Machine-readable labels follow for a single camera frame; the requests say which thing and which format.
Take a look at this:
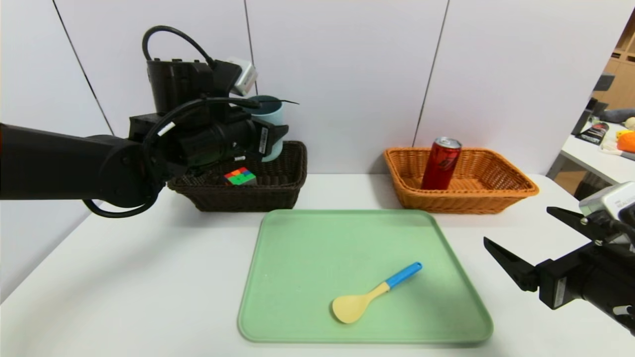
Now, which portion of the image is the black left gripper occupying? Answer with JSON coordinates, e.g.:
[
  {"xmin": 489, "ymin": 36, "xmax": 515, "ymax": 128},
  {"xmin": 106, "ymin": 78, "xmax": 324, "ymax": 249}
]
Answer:
[{"xmin": 219, "ymin": 118, "xmax": 289, "ymax": 163}]

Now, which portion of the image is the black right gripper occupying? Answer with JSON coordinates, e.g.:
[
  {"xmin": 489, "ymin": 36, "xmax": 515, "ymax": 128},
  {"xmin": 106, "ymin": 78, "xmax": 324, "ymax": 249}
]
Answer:
[{"xmin": 483, "ymin": 206, "xmax": 635, "ymax": 331}]

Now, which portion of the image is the blue-grey plastic cup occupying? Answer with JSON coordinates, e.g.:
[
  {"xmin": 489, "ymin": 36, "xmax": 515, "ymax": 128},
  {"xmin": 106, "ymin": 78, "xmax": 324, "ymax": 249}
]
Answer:
[{"xmin": 248, "ymin": 95, "xmax": 286, "ymax": 163}]

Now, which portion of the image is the multicoloured puzzle cube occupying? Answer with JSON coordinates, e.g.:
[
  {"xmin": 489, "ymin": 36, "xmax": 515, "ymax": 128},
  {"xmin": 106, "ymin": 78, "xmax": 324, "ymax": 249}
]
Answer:
[{"xmin": 223, "ymin": 167, "xmax": 257, "ymax": 186}]

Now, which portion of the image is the red soda can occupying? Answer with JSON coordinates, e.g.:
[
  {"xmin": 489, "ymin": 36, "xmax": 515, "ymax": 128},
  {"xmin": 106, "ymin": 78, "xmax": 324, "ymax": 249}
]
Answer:
[{"xmin": 421, "ymin": 137, "xmax": 462, "ymax": 191}]

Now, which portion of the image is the dark brown wicker basket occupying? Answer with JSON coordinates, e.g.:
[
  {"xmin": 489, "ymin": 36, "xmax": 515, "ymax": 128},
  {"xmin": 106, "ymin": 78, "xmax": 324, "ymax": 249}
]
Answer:
[{"xmin": 167, "ymin": 141, "xmax": 308, "ymax": 213}]

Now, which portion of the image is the orange wicker basket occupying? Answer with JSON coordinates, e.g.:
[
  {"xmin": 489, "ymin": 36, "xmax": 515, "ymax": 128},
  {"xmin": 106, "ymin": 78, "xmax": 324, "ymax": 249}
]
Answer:
[{"xmin": 383, "ymin": 147, "xmax": 540, "ymax": 215}]

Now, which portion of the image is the dark round bin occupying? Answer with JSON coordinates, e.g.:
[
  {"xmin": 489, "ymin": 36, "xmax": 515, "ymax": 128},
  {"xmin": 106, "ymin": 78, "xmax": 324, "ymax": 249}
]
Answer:
[{"xmin": 574, "ymin": 173, "xmax": 621, "ymax": 201}]

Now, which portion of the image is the white side table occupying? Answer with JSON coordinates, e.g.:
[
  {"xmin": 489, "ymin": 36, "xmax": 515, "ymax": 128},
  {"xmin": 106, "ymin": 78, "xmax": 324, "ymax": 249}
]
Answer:
[{"xmin": 546, "ymin": 121, "xmax": 635, "ymax": 195}]

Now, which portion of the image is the black red box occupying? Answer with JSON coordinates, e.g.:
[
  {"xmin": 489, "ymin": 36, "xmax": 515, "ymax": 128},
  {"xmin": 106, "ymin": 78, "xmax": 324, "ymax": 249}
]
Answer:
[{"xmin": 579, "ymin": 122, "xmax": 610, "ymax": 146}]

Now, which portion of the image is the light green plastic tray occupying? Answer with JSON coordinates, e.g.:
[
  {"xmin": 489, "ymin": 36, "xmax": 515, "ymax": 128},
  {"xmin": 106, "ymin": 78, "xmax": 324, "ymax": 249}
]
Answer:
[{"xmin": 238, "ymin": 209, "xmax": 494, "ymax": 344}]

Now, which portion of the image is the grey plush toy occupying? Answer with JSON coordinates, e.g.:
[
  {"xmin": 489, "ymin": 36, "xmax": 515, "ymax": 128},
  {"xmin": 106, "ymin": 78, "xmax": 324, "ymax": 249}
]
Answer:
[{"xmin": 599, "ymin": 109, "xmax": 635, "ymax": 124}]

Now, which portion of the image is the black office chair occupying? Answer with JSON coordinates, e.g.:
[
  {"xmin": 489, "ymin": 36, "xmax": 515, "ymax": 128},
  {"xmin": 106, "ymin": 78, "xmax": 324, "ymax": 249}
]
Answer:
[{"xmin": 571, "ymin": 73, "xmax": 616, "ymax": 137}]

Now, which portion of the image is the wooden shelf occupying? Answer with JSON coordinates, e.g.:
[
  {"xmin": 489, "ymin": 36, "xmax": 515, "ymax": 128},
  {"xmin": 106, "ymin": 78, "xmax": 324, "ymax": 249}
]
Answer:
[{"xmin": 593, "ymin": 10, "xmax": 635, "ymax": 111}]

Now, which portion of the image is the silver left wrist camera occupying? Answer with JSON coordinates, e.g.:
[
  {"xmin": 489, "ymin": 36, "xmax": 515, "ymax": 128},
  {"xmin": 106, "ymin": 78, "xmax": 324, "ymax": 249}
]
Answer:
[{"xmin": 226, "ymin": 57, "xmax": 258, "ymax": 96}]

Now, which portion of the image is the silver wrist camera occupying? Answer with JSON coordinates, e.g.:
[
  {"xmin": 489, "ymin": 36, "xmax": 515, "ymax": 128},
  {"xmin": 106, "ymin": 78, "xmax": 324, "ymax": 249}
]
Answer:
[
  {"xmin": 579, "ymin": 181, "xmax": 635, "ymax": 224},
  {"xmin": 226, "ymin": 57, "xmax": 258, "ymax": 96}
]

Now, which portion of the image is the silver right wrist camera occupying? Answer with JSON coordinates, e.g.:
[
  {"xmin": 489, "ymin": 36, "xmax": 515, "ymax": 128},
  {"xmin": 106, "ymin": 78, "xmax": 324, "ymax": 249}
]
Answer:
[{"xmin": 579, "ymin": 181, "xmax": 635, "ymax": 224}]

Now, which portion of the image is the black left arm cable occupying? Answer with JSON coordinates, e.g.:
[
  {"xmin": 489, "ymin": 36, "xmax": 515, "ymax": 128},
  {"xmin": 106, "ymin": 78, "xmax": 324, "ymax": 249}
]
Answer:
[{"xmin": 142, "ymin": 26, "xmax": 216, "ymax": 67}]

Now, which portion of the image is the beige spoon with blue handle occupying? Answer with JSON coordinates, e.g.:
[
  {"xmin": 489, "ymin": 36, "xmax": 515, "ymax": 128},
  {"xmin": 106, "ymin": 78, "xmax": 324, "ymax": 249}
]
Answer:
[{"xmin": 331, "ymin": 262, "xmax": 424, "ymax": 325}]

